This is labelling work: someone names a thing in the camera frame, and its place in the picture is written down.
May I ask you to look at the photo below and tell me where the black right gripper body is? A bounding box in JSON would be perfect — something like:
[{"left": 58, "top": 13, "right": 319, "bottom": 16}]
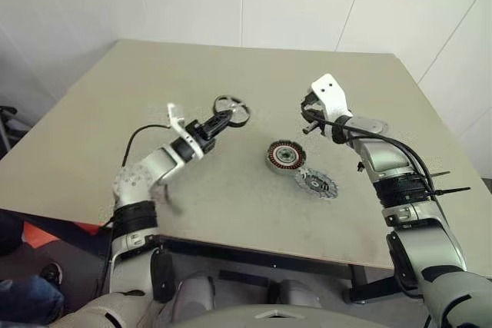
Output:
[{"left": 299, "top": 91, "right": 328, "bottom": 124}]

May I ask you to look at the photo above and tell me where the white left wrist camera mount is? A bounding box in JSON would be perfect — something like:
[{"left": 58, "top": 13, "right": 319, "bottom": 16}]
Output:
[{"left": 166, "top": 102, "right": 205, "bottom": 161}]

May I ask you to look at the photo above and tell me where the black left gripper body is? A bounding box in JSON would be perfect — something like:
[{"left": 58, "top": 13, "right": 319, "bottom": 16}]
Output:
[{"left": 186, "top": 120, "right": 217, "bottom": 152}]

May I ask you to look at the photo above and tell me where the black sneaker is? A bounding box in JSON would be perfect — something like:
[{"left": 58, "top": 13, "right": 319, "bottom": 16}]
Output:
[{"left": 40, "top": 262, "right": 65, "bottom": 287}]

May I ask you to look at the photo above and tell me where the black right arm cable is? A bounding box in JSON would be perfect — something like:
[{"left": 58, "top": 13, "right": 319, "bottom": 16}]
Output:
[{"left": 301, "top": 109, "right": 443, "bottom": 202}]

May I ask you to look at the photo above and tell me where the blue jeans leg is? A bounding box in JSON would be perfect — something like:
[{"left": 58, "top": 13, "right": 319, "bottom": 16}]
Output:
[{"left": 0, "top": 276, "right": 65, "bottom": 325}]

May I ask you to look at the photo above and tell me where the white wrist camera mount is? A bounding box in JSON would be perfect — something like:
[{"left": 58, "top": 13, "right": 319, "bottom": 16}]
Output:
[
  {"left": 166, "top": 102, "right": 205, "bottom": 161},
  {"left": 310, "top": 73, "right": 354, "bottom": 118}
]

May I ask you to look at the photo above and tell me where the grey rounded left robot knee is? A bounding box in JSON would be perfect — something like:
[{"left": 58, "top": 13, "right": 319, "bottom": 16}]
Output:
[{"left": 175, "top": 274, "right": 215, "bottom": 312}]

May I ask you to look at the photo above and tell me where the black grey equipment stand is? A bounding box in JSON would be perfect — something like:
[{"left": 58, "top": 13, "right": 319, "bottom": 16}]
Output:
[{"left": 0, "top": 105, "right": 34, "bottom": 152}]

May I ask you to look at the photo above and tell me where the dark bulky object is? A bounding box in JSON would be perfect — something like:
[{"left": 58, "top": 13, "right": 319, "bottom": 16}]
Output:
[{"left": 0, "top": 208, "right": 28, "bottom": 256}]

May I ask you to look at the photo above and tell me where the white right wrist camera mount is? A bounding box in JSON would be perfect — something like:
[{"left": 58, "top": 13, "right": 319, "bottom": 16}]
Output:
[{"left": 310, "top": 73, "right": 354, "bottom": 118}]

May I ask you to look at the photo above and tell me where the orange object under table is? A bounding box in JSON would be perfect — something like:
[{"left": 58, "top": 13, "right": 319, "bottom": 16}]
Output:
[{"left": 22, "top": 220, "right": 99, "bottom": 249}]

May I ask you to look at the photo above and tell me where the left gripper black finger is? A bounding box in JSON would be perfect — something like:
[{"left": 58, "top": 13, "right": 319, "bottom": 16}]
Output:
[
  {"left": 202, "top": 110, "right": 233, "bottom": 130},
  {"left": 207, "top": 111, "right": 235, "bottom": 137}
]

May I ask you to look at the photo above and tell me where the grey rounded robot knee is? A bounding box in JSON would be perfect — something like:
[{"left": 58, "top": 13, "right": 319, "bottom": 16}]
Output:
[
  {"left": 175, "top": 274, "right": 215, "bottom": 312},
  {"left": 277, "top": 278, "right": 322, "bottom": 308}
]

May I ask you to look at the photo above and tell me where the black table frame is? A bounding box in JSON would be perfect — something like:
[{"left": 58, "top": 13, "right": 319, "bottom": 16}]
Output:
[{"left": 159, "top": 236, "right": 399, "bottom": 305}]

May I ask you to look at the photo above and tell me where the grey robot torso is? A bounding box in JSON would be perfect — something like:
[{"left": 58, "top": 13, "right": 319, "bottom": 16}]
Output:
[{"left": 168, "top": 303, "right": 331, "bottom": 328}]

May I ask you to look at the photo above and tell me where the motor stator with copper windings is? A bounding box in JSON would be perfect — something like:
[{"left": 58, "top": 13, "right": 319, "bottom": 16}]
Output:
[{"left": 264, "top": 138, "right": 308, "bottom": 172}]

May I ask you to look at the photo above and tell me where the black spoked rotor ring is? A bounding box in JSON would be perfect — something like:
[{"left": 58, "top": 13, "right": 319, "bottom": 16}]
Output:
[{"left": 212, "top": 94, "right": 253, "bottom": 129}]

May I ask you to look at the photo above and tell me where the grey rounded right robot knee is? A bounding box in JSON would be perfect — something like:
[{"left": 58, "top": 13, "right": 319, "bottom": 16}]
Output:
[{"left": 277, "top": 278, "right": 322, "bottom": 308}]

